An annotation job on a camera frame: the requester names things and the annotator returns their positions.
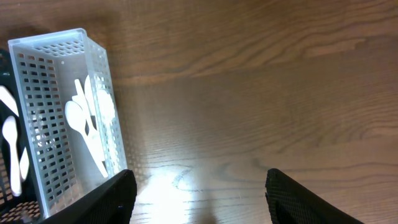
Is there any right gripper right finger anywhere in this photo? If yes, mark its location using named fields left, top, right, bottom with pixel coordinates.
left=265, top=168, right=360, bottom=224

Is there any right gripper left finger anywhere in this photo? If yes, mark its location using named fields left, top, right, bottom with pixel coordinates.
left=41, top=169, right=137, bottom=224

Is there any dark green plastic basket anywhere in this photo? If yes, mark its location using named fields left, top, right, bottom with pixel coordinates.
left=1, top=49, right=41, bottom=223

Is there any short white spoon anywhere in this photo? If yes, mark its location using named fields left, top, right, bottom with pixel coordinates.
left=2, top=116, right=22, bottom=197

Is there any clear plastic basket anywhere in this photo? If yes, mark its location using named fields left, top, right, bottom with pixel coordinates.
left=8, top=28, right=127, bottom=219

